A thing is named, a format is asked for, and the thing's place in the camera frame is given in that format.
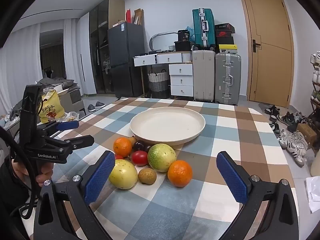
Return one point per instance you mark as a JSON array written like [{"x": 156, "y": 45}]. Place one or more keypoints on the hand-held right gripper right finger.
[{"x": 232, "y": 180}]

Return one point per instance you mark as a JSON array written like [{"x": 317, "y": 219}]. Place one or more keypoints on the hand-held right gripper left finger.
[{"x": 100, "y": 177}]

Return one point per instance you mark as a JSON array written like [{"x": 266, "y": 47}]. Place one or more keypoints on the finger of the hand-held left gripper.
[
  {"x": 80, "y": 141},
  {"x": 67, "y": 125}
]

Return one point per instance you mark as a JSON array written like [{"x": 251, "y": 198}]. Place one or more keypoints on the yellow green round fruit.
[{"x": 123, "y": 175}]

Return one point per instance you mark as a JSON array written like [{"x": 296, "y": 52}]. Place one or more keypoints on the orange mandarin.
[
  {"x": 180, "y": 173},
  {"x": 122, "y": 147}
]

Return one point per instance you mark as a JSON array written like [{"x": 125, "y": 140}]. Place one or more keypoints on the brown longan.
[{"x": 147, "y": 176}]

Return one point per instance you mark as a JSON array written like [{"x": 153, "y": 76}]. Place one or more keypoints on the dark purple plum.
[
  {"x": 147, "y": 148},
  {"x": 138, "y": 145}
]

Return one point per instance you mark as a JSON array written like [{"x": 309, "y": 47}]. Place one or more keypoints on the green speckled round fruit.
[{"x": 162, "y": 157}]

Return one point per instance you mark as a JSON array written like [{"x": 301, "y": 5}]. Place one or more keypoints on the cream round plate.
[{"x": 167, "y": 125}]

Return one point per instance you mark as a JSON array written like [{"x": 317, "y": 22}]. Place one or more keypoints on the person's left forearm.
[{"x": 12, "y": 200}]

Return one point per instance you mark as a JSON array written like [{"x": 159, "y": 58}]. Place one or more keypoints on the person's left hand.
[{"x": 43, "y": 178}]

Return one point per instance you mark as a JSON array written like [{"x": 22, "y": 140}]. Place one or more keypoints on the clear snack bag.
[{"x": 72, "y": 117}]

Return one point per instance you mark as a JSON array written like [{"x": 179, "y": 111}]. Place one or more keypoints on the yellow snack bag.
[{"x": 51, "y": 107}]

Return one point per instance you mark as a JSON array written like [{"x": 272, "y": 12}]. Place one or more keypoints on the small red tomato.
[{"x": 119, "y": 157}]

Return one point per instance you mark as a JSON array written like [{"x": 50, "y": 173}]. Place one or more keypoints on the grey slipper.
[
  {"x": 91, "y": 108},
  {"x": 100, "y": 105}
]

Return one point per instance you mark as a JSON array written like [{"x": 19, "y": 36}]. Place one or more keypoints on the grey clothes pile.
[{"x": 55, "y": 82}]

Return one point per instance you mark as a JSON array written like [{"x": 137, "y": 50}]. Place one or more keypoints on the small brown fruit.
[{"x": 132, "y": 140}]

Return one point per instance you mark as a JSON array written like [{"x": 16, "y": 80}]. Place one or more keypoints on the checked tablecloth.
[{"x": 225, "y": 130}]

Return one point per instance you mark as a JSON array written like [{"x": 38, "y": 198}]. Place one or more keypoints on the white curtain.
[{"x": 20, "y": 62}]

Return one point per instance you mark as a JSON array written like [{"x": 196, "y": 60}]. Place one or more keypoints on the pile of shoes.
[{"x": 292, "y": 142}]

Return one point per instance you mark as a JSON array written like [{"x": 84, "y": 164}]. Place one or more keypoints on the white wardrobe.
[{"x": 85, "y": 55}]

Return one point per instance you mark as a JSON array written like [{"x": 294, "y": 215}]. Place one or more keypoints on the white paper sheet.
[{"x": 313, "y": 195}]

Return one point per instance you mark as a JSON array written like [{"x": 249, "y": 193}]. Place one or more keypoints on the small brown cardboard box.
[{"x": 306, "y": 133}]

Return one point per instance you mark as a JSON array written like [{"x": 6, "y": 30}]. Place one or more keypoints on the dark glass wardrobe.
[{"x": 98, "y": 42}]

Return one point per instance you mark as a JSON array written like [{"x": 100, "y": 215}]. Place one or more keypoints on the dark grey refrigerator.
[{"x": 125, "y": 55}]

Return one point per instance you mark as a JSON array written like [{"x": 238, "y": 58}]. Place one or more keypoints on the woven laundry basket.
[{"x": 158, "y": 82}]

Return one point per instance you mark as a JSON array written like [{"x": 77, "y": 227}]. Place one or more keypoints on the silver suitcase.
[{"x": 227, "y": 80}]

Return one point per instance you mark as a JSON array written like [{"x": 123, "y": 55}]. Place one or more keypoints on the beige suitcase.
[{"x": 203, "y": 76}]

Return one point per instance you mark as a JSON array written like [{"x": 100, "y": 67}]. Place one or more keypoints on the white dresser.
[{"x": 181, "y": 80}]

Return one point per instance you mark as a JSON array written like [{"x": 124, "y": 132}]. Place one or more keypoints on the folded cardboard boxes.
[{"x": 138, "y": 17}]

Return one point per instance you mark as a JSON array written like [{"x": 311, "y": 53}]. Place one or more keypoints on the wooden door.
[{"x": 270, "y": 55}]

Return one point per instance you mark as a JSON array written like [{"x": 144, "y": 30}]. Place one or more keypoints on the yellow shoe box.
[{"x": 227, "y": 48}]

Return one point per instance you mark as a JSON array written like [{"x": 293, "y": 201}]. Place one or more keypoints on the black bin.
[{"x": 182, "y": 47}]

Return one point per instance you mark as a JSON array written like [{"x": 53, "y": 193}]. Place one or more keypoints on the plain black shoe box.
[{"x": 225, "y": 40}]

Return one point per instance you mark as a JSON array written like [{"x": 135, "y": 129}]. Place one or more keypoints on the red and black shoe box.
[{"x": 224, "y": 34}]

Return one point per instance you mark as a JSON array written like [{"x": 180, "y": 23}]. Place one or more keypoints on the black printed box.
[{"x": 184, "y": 36}]

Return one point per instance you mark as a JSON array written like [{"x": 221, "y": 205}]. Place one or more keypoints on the blue plastic bag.
[{"x": 189, "y": 32}]

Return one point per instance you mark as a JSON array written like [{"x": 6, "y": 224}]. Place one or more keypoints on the teal suitcase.
[{"x": 200, "y": 30}]

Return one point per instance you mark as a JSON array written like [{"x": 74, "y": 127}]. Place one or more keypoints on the oval silver frame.
[{"x": 151, "y": 41}]

